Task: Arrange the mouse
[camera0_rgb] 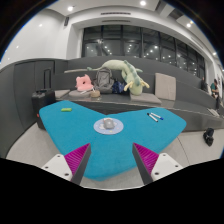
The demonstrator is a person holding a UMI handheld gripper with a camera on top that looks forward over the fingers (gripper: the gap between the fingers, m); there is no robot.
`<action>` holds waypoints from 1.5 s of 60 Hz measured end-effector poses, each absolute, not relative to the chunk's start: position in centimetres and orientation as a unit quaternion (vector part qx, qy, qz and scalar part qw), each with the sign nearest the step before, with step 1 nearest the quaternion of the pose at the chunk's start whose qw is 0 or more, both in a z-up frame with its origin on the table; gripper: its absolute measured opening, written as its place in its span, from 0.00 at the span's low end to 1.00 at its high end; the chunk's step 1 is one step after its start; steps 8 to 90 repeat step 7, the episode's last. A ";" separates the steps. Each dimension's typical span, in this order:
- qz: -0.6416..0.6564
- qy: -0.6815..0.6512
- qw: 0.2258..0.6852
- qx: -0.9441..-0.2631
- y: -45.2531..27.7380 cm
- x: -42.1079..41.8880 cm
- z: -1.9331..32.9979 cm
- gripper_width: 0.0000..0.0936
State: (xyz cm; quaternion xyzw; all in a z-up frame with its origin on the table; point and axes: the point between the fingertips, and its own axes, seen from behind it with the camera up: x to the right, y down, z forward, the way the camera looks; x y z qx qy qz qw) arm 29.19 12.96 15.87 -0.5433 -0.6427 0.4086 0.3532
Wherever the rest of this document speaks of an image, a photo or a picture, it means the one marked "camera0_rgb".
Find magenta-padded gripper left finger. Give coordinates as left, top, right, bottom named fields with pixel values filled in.
left=41, top=143, right=92, bottom=186

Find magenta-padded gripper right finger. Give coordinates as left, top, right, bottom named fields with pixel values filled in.
left=131, top=142, right=184, bottom=186

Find grey computer mouse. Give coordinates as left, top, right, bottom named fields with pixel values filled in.
left=102, top=117, right=116, bottom=130

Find white marker with black cap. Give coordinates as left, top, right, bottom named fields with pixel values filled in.
left=146, top=112, right=159, bottom=123

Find white marker with blue cap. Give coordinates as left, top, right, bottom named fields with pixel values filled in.
left=150, top=112, right=165, bottom=121

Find black bag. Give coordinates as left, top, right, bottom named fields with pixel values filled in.
left=203, top=127, right=215, bottom=147

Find black suitcase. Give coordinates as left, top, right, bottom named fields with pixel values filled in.
left=31, top=68, right=57, bottom=130

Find flat grey seat cushion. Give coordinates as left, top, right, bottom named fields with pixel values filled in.
left=54, top=88, right=72, bottom=100
left=68, top=89, right=93, bottom=99
left=129, top=92, right=163, bottom=105

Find upright beige cushion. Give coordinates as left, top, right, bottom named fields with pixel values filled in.
left=153, top=72, right=177, bottom=102

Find small brown pouch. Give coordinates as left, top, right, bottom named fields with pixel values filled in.
left=90, top=89, right=102, bottom=99

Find pink plush cushion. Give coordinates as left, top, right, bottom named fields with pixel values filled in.
left=75, top=74, right=95, bottom=92

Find green dragon plush toy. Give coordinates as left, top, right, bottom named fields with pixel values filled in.
left=87, top=59, right=151, bottom=97

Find dark blue patterned bag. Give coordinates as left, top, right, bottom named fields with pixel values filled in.
left=111, top=80, right=126, bottom=95

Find person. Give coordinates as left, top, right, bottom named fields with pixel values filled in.
left=210, top=78, right=222, bottom=111
left=200, top=77, right=208, bottom=92

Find grey backpack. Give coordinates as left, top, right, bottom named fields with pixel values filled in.
left=94, top=66, right=115, bottom=94

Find ceiling lights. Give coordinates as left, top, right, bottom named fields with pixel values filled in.
left=37, top=0, right=218, bottom=57

